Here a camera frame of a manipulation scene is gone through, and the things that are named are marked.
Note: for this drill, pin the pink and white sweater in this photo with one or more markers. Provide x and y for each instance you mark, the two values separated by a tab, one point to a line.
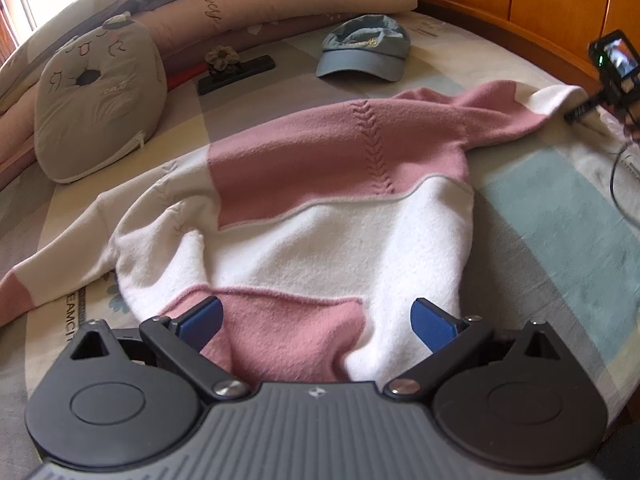
325	240

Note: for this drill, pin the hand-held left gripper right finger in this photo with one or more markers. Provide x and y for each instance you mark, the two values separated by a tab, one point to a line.
430	322

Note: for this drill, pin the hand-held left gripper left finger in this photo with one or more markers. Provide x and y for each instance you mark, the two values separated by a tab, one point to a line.
202	320

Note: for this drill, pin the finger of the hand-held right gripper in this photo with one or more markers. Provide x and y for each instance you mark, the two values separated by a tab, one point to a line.
582	109

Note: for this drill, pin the grey cat-face cushion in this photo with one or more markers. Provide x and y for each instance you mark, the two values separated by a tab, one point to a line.
100	100

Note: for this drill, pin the flower hair clip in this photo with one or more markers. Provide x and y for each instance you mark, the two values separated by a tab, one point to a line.
222	57

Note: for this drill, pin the blue baseball cap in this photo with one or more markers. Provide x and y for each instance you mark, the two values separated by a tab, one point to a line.
360	50

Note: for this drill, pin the grey pillow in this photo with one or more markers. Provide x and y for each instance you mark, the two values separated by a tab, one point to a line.
75	20

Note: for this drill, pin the red strip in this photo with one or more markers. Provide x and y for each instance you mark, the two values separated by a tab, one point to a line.
182	77

